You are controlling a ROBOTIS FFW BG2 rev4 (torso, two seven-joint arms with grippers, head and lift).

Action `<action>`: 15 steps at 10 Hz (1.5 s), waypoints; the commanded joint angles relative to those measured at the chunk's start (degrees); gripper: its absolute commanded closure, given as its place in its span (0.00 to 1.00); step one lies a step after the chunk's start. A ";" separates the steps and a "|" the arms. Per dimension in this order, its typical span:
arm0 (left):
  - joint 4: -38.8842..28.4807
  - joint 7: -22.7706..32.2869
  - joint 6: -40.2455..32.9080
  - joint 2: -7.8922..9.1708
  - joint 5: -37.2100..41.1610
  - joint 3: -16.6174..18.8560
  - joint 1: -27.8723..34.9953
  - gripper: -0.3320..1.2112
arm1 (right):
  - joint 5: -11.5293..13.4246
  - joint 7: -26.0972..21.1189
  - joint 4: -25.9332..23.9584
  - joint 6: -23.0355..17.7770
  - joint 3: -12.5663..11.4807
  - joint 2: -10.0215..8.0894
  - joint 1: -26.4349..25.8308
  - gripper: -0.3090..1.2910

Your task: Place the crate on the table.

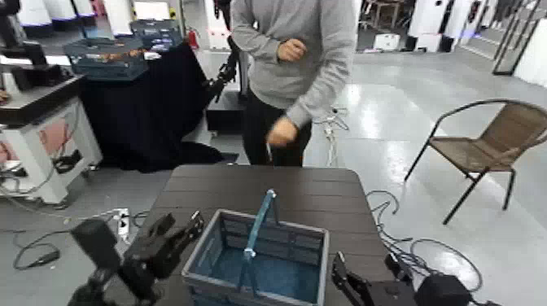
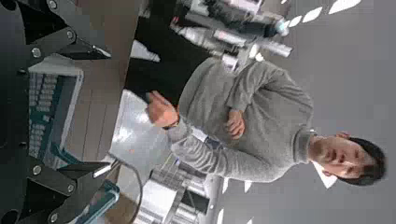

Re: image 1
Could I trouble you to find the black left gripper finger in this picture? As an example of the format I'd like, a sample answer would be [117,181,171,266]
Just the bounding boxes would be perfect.
[147,212,177,238]
[168,210,206,258]

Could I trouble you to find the thin white floor cable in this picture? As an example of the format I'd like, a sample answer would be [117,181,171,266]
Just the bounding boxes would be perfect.
[0,187,121,224]

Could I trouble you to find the dark blue plastic crate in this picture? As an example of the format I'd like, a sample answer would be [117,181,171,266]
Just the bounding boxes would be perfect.
[129,18,185,53]

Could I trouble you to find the black mobile robot with column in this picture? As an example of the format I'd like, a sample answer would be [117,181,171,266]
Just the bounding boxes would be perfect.
[204,0,253,134]

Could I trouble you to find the blue crate with grey rim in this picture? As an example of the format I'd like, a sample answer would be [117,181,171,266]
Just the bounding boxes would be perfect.
[181,188,331,306]

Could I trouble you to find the black floor cable bundle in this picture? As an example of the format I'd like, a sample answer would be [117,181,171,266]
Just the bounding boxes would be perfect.
[365,189,485,295]

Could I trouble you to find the black device on cart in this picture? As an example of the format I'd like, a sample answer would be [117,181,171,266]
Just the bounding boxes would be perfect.
[10,63,75,92]

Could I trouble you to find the black cable with plug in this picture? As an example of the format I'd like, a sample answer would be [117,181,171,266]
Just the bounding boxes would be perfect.
[11,229,72,272]

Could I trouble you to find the person in grey sweater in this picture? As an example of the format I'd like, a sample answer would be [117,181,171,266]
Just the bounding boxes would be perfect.
[229,0,358,168]

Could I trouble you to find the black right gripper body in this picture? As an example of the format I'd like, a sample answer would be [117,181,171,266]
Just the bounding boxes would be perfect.
[365,279,418,306]

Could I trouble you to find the white kiosk with black stripe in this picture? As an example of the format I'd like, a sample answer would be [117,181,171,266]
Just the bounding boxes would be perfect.
[406,0,455,53]

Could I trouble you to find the white cabinet with red lights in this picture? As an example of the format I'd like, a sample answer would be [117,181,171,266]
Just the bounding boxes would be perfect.
[203,0,234,51]

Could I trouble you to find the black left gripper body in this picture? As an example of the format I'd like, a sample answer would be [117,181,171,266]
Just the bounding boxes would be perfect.
[120,232,177,302]

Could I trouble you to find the red fire extinguisher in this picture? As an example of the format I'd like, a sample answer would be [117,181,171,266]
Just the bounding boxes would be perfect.
[186,26,201,52]

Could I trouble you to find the black table cloth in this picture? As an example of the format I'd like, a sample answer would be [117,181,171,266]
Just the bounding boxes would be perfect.
[77,42,240,174]

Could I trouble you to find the brown wicker metal chair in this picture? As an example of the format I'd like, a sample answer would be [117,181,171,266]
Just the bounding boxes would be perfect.
[403,98,547,226]

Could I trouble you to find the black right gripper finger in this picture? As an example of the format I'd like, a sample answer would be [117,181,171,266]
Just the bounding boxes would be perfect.
[331,251,372,306]
[383,253,414,286]

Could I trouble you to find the black metal frame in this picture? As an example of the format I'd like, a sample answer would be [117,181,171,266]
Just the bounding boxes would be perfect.
[491,0,543,77]

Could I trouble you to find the large blue crate with goods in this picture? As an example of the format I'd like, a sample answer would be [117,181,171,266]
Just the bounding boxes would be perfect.
[63,36,151,82]

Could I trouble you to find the white cart with grey top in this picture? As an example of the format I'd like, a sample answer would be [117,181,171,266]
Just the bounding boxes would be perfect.
[0,73,104,207]

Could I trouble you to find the black monitor stand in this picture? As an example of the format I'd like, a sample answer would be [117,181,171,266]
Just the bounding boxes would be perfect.
[0,0,49,66]

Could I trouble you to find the person's right hand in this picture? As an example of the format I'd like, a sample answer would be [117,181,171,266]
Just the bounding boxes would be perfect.
[276,37,309,63]

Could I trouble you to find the white board panel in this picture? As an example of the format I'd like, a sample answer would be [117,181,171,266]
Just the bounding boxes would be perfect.
[514,28,547,89]

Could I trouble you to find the wooden background table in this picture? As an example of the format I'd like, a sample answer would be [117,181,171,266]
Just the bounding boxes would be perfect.
[366,0,414,30]

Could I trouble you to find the white power strip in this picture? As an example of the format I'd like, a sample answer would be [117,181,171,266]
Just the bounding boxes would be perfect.
[116,207,131,236]

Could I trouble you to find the person's left hand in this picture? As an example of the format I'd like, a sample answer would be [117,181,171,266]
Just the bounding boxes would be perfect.
[265,116,300,149]

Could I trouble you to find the small white box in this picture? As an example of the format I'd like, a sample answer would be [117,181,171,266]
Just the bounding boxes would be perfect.
[373,33,402,52]

